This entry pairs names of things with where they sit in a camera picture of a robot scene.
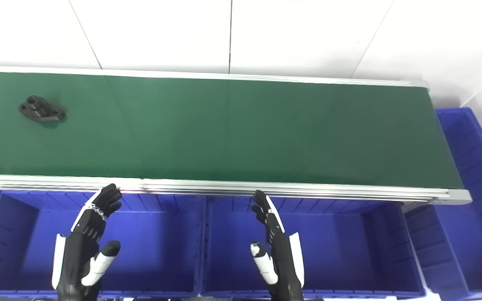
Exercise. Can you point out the green conveyor belt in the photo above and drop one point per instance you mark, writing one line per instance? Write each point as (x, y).
(232, 129)
(207, 187)

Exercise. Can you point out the black plastic bracket part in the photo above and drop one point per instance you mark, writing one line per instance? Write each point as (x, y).
(40, 109)

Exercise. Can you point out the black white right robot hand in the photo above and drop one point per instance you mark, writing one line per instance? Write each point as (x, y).
(283, 259)

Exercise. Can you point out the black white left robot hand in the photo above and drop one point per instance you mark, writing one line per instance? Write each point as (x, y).
(78, 251)

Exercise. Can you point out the blue plastic bin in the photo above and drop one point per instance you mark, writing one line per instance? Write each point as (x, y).
(157, 251)
(341, 251)
(475, 200)

